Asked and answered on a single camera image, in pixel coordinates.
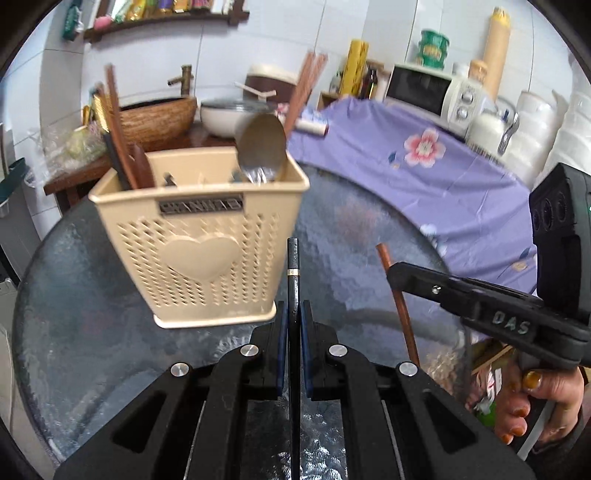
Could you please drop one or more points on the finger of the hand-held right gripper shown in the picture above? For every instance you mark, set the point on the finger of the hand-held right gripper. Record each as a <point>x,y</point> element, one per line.
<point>508,323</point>

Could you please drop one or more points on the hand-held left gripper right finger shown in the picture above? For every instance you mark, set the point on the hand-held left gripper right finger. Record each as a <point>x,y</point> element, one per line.
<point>306,355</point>

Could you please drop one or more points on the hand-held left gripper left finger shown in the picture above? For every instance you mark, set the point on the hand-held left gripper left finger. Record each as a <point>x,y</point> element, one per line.
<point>280,355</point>

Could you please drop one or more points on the beige perforated utensil holder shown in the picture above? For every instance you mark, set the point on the beige perforated utensil holder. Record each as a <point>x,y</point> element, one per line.
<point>198,277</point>

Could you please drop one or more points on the metal spoon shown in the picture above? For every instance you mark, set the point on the metal spoon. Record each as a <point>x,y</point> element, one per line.
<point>261,143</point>

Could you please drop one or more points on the person's right hand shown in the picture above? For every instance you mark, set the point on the person's right hand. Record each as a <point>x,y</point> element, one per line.
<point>563,392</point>

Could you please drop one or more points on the white disposable bowl stack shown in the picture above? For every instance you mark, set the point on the white disposable bowl stack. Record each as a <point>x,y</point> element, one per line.
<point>572,134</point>
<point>531,129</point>

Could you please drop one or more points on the white electric kettle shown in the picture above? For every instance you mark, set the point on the white electric kettle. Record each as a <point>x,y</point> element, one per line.
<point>485,131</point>

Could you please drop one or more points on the purple floral cloth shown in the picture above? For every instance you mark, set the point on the purple floral cloth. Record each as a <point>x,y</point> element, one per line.
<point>415,194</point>

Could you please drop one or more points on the jar with beige lid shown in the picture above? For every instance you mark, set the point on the jar with beige lid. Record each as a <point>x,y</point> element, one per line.
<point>479,71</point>

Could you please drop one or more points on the white microwave oven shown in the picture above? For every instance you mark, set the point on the white microwave oven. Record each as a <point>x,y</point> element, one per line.
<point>429,92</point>

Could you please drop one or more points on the tall beige roll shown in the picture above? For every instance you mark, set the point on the tall beige roll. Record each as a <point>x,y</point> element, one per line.
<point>496,50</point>

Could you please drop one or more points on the white bowl with glass lid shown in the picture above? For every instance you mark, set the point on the white bowl with glass lid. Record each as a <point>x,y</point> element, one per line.
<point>221,120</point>

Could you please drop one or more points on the dark glass bottle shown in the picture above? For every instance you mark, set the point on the dark glass bottle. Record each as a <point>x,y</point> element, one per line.
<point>368,83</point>

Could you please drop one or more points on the woven pattern wash basin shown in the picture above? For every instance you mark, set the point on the woven pattern wash basin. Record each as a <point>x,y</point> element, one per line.
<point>157,120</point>

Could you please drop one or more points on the wooden side table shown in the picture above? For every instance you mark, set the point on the wooden side table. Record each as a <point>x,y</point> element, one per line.
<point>74,177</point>

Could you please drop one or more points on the beige and brown rice cooker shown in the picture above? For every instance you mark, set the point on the beige and brown rice cooker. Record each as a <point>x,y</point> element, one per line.
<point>272,78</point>

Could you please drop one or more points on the grey water dispenser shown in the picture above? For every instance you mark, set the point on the grey water dispenser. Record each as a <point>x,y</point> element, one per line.
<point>14,240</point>

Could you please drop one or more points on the brass bamboo style faucet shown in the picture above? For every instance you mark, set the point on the brass bamboo style faucet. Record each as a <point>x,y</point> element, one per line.
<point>184,81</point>

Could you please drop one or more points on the clear plastic bag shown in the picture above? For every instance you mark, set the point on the clear plastic bag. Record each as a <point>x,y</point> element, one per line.
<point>78,145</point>

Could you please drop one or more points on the teal cup holder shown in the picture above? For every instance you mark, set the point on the teal cup holder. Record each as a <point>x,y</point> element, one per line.
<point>11,177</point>

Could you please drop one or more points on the row of shelf packets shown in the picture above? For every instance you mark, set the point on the row of shelf packets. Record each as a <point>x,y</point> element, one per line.
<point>147,8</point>

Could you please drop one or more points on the dark wooden wall shelf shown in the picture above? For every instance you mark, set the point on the dark wooden wall shelf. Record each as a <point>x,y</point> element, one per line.
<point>161,25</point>

